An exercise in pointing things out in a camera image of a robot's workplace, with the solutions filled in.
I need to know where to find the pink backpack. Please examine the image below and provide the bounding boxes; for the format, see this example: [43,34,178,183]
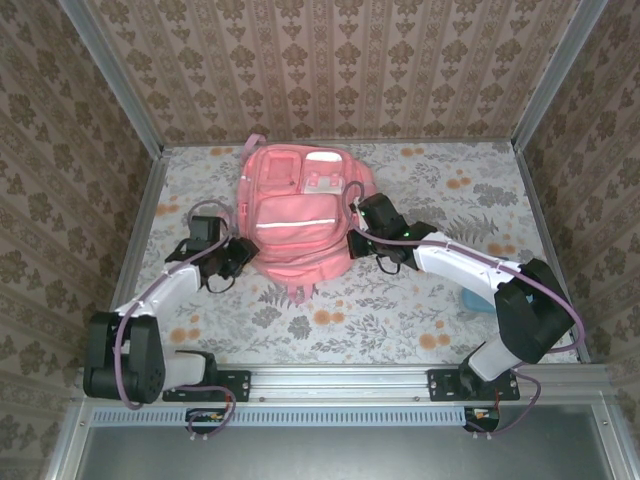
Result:
[237,133,376,307]

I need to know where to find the light blue pencil case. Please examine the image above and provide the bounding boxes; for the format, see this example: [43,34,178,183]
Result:
[459,287,496,314]

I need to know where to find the floral tablecloth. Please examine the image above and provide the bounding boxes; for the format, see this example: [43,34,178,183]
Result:
[115,141,577,366]

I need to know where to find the grey metal sheet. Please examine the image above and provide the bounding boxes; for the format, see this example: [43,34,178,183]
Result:
[47,403,639,480]

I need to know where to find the thin black right camera cable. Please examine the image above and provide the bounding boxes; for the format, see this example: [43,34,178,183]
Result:
[374,253,402,275]

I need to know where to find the thin black camera cable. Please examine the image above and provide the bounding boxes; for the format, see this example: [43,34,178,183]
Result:
[201,272,237,295]
[374,253,402,275]

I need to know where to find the thin black left camera cable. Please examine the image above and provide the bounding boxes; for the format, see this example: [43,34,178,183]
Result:
[201,272,237,295]

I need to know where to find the aluminium left side rail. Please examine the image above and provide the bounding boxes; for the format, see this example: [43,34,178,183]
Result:
[93,146,172,366]

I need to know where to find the aluminium rail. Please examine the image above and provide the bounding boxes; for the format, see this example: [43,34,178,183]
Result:
[512,142,592,365]
[93,146,172,366]
[73,363,612,401]

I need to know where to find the aluminium right side rail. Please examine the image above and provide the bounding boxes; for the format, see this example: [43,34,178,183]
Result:
[512,142,592,365]

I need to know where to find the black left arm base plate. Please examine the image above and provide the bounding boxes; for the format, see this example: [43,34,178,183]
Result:
[162,368,252,403]

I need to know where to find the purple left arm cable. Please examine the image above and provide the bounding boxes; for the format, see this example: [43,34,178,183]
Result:
[113,199,239,444]

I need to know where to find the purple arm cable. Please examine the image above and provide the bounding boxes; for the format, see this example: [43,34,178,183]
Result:
[342,180,586,441]
[113,199,239,444]

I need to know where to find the aluminium front rail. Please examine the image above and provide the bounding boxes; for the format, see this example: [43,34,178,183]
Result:
[73,363,612,401]

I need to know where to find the aluminium left corner post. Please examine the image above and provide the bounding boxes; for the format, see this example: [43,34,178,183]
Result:
[57,0,167,157]

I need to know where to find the aluminium corner post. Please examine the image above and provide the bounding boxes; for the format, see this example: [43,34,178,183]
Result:
[512,0,610,151]
[57,0,167,157]

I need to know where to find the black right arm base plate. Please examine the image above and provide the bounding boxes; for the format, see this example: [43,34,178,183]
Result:
[427,368,521,403]

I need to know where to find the cable port with connectors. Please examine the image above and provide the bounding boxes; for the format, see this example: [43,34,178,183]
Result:
[462,407,502,434]
[185,407,227,435]

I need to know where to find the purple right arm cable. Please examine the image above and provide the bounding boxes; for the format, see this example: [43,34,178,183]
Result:
[342,180,586,441]

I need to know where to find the slotted grey cable duct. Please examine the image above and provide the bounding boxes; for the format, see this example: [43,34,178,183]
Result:
[91,405,501,428]

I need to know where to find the aluminium right corner post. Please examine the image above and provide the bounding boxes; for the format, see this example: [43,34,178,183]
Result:
[512,0,610,151]

